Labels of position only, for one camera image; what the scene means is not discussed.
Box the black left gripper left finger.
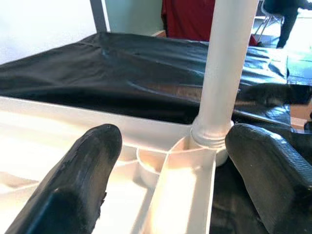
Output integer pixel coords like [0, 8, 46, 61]
[4, 123, 122, 234]

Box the white plastic table top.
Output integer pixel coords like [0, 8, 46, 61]
[0, 96, 230, 234]

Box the red cloth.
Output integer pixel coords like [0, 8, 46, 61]
[160, 0, 217, 42]

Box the white plastic table leg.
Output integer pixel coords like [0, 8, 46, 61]
[190, 0, 259, 150]

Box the seated person dark shirt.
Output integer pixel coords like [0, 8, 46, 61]
[263, 0, 312, 49]

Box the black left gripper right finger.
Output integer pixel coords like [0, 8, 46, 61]
[224, 123, 312, 234]

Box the grey metal chair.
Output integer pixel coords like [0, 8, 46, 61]
[253, 9, 285, 46]

